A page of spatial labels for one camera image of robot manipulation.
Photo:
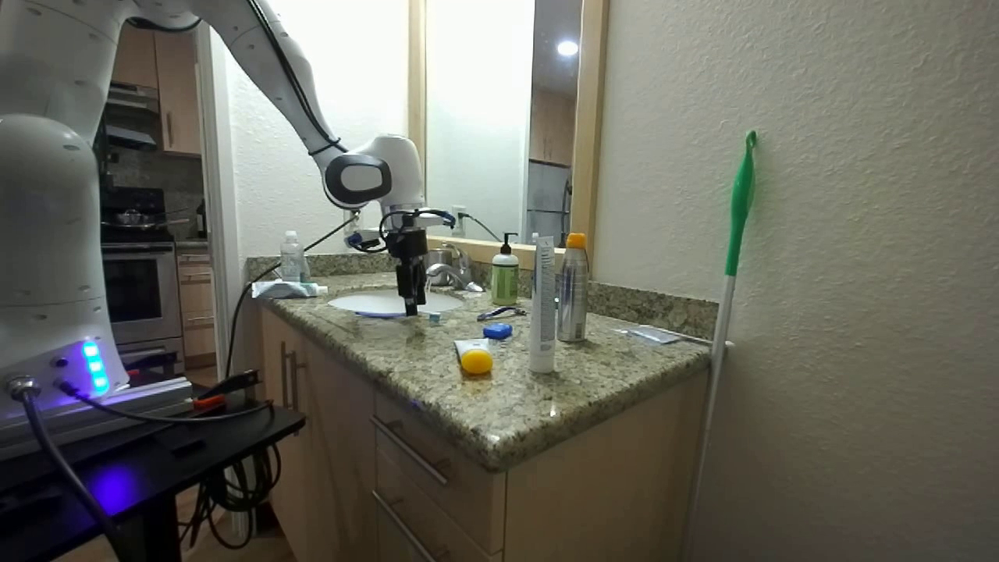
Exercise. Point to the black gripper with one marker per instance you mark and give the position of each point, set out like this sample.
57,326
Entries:
407,244

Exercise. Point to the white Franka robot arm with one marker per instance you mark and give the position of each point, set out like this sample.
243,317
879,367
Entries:
51,208

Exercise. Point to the white oval sink basin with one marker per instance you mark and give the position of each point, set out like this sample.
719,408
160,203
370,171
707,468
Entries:
375,305

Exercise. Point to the chrome sink faucet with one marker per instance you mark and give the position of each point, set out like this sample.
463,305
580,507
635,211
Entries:
455,277

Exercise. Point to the green soap pump bottle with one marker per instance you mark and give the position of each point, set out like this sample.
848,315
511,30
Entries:
505,277

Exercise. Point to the small blue cap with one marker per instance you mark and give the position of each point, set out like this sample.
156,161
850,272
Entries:
498,332

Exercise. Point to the clear bottle with white cap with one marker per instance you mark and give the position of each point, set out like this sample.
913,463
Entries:
290,262

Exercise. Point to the tall white spray bottle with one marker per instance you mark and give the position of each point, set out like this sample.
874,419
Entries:
541,315

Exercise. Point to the orange black clamp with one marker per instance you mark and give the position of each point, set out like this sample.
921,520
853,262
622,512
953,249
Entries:
222,394

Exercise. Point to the clear plastic package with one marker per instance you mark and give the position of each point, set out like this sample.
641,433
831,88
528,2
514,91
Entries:
657,335

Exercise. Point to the wooden vanity cabinet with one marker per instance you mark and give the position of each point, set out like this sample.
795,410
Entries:
564,501

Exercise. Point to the black kitchen oven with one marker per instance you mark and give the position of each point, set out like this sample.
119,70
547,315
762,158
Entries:
136,291

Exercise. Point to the aluminium robot mounting plate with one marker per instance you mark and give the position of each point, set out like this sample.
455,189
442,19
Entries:
115,408

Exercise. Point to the black robot table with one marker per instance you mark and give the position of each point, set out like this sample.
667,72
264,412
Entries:
136,470

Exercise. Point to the green and white broom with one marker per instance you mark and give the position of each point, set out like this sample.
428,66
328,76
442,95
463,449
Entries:
738,208

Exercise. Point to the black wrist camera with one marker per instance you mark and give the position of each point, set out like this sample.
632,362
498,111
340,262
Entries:
365,243

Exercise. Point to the wood framed wall mirror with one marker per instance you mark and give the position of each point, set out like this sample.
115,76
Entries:
480,113

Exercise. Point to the wooden kitchen wall cabinet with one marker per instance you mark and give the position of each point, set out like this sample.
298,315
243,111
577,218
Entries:
167,95

